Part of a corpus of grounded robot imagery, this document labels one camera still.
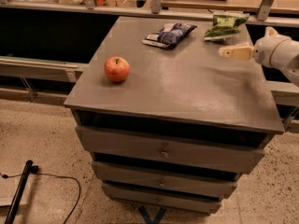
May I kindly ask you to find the black floor cable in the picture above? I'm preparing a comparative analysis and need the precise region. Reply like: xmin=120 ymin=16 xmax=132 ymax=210
xmin=0 ymin=171 xmax=81 ymax=224

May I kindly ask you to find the blue tape cross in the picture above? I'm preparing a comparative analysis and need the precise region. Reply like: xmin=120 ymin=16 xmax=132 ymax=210
xmin=138 ymin=206 xmax=166 ymax=224

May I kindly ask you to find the grey drawer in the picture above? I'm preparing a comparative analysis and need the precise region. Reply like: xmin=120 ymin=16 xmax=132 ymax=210
xmin=92 ymin=161 xmax=236 ymax=199
xmin=102 ymin=183 xmax=221 ymax=214
xmin=76 ymin=126 xmax=264 ymax=174

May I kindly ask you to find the black pole on floor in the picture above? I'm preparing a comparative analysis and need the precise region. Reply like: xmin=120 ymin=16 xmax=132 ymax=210
xmin=5 ymin=160 xmax=38 ymax=224

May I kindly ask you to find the middle grey drawer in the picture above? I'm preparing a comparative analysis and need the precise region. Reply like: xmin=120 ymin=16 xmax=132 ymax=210
xmin=92 ymin=161 xmax=236 ymax=199

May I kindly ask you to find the green jalapeno chip bag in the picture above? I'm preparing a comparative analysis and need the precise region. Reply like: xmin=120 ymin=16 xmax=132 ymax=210
xmin=204 ymin=14 xmax=249 ymax=41

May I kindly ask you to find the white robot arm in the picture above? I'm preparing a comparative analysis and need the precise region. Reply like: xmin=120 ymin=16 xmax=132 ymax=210
xmin=219 ymin=27 xmax=299 ymax=87

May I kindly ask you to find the red apple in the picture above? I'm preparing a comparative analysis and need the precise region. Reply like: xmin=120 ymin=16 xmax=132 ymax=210
xmin=104 ymin=56 xmax=130 ymax=82

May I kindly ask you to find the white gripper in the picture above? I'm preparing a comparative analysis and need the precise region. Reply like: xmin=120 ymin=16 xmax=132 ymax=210
xmin=219 ymin=27 xmax=292 ymax=69

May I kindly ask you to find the grey drawer cabinet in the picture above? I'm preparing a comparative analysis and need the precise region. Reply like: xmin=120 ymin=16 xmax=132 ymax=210
xmin=65 ymin=17 xmax=284 ymax=203

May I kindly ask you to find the top grey drawer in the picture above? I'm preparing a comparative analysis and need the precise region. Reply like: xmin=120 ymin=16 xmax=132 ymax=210
xmin=76 ymin=126 xmax=264 ymax=174

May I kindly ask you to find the bottom grey drawer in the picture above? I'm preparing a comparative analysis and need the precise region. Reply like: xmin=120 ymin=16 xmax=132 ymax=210
xmin=102 ymin=183 xmax=221 ymax=214

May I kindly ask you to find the metal rail frame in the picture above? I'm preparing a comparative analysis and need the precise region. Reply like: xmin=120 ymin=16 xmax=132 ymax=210
xmin=0 ymin=0 xmax=299 ymax=27

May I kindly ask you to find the blue chip bag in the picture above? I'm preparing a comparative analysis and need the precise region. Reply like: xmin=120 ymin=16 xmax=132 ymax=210
xmin=142 ymin=23 xmax=196 ymax=49

